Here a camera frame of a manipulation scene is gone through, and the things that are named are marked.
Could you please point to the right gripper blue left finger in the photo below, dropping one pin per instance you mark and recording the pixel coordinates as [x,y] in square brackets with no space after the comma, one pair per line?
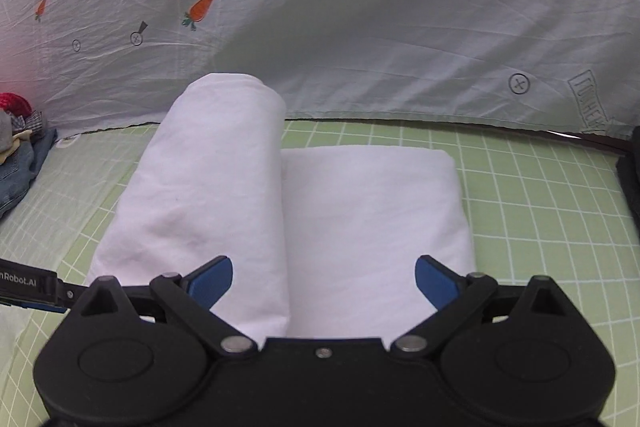
[187,301]

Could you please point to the red garment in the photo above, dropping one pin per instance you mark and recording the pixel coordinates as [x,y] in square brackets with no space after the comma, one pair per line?
[15,104]

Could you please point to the blue denim jeans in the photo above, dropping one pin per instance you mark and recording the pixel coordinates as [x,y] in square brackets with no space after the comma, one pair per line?
[20,170]

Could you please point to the white hooded garment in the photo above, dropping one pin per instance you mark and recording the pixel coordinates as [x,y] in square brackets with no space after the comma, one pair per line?
[323,240]

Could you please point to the folded black garment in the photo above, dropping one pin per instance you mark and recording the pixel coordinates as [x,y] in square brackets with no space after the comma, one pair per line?
[627,169]

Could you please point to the grey garment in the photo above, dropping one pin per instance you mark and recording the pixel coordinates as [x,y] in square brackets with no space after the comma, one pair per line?
[6,131]

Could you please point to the grey carrot print sheet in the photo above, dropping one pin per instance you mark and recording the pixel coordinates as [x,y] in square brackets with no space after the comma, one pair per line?
[562,65]

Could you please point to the green grid bed sheet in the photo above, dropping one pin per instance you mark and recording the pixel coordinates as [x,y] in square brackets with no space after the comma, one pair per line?
[536,203]

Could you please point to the beige garment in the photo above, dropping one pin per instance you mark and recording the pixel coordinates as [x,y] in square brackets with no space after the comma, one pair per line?
[17,140]

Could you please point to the blue plaid shirt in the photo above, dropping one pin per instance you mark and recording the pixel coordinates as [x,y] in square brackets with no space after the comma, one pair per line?
[35,122]

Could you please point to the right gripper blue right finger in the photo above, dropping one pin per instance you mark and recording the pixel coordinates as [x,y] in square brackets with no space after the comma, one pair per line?
[457,301]

